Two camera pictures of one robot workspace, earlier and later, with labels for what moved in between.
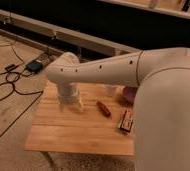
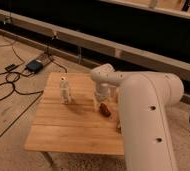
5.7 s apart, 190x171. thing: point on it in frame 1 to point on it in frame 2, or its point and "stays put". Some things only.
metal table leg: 47,155 stays put
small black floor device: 9,67 stays put
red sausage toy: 104,109 stays put
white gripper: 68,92 to 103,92
